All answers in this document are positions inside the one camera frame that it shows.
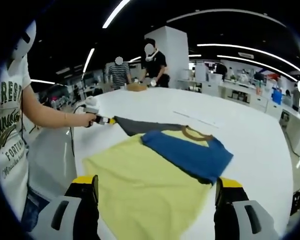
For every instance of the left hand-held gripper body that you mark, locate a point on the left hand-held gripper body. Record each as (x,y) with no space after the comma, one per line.
(92,107)

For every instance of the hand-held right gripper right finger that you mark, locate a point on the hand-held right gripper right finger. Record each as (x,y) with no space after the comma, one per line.
(240,220)

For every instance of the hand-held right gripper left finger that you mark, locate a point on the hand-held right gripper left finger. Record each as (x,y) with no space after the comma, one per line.
(65,220)

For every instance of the yellow garment with coloured sleeves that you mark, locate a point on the yellow garment with coloured sleeves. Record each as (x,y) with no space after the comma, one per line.
(145,190)

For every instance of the person's left hand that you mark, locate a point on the person's left hand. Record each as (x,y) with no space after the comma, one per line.
(88,120)

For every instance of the person's blue jeans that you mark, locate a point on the person's blue jeans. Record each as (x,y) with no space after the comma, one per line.
(32,210)

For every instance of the white square pillar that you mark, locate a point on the white square pillar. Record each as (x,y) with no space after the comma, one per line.
(176,50)

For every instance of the white side desk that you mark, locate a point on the white side desk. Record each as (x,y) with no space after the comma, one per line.
(295,130)

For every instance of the white cabinet row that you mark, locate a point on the white cabinet row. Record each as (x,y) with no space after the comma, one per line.
(240,95)

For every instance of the blue container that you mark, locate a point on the blue container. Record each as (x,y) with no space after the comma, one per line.
(277,96)

